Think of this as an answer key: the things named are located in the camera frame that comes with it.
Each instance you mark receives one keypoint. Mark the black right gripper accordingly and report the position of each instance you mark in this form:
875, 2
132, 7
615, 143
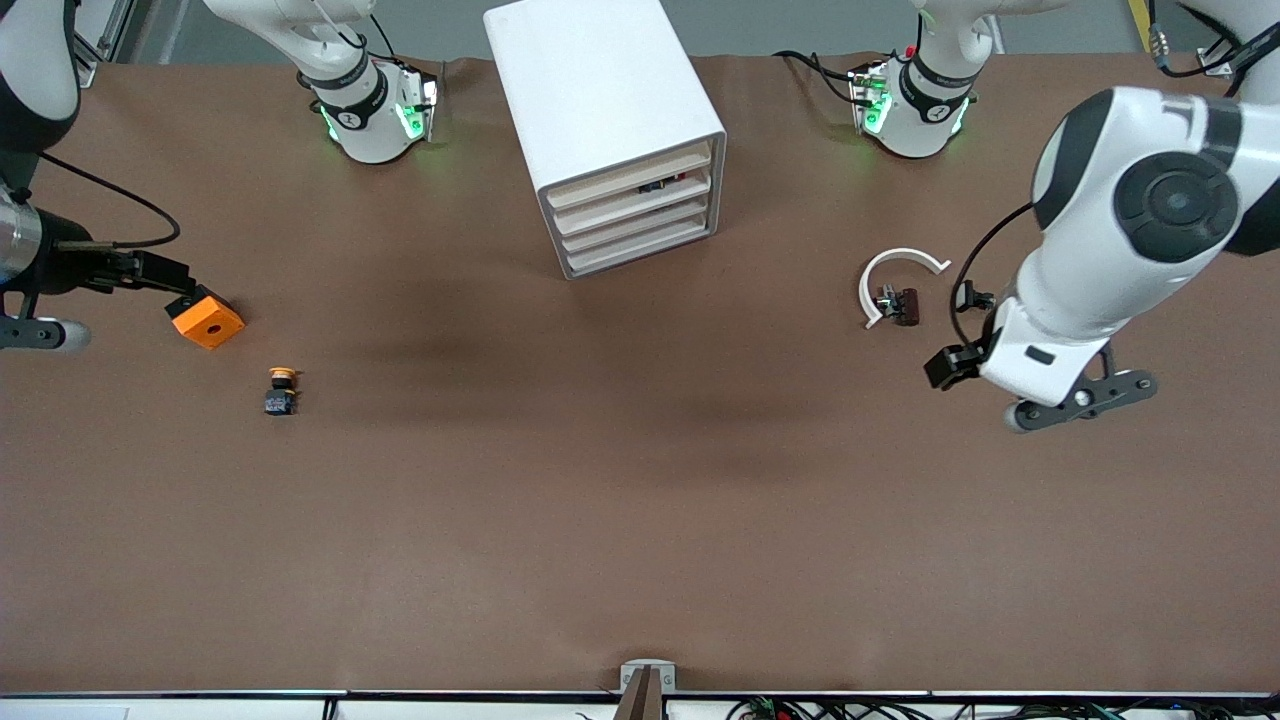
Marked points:
62, 262

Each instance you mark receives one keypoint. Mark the yellow mushroom push button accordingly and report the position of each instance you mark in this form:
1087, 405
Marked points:
280, 402

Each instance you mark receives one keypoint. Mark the orange black button enclosure box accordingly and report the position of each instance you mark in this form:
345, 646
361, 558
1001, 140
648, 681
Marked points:
210, 330

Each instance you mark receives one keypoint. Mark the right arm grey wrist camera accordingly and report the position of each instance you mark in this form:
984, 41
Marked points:
60, 335

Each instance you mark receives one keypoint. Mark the small dark electrical component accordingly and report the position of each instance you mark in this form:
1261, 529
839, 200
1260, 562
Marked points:
660, 185

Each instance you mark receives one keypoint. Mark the chrome valve fitting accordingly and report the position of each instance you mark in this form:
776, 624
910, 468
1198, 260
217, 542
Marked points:
886, 300

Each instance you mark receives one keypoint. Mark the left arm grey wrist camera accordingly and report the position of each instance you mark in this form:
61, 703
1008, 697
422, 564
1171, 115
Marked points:
1085, 395

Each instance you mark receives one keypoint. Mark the grey bracket with brown post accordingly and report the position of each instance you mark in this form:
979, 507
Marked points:
647, 690

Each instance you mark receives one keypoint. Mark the yellow strip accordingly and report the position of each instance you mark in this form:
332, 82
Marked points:
1140, 25

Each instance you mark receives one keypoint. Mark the brown cylindrical capacitor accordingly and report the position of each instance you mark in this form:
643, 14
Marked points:
908, 307

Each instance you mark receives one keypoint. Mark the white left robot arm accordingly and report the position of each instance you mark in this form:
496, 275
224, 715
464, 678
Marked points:
1150, 200

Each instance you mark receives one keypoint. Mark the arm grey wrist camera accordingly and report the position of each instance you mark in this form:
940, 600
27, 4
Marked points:
1085, 395
60, 335

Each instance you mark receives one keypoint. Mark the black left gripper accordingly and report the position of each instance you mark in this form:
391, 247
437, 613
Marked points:
948, 366

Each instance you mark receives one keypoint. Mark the white table edge rail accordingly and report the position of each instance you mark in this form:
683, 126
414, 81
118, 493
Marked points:
200, 705

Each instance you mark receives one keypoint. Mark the aluminium frame profile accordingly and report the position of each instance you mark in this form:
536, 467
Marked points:
105, 35

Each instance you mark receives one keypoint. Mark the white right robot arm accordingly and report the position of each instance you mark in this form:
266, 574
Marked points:
370, 120

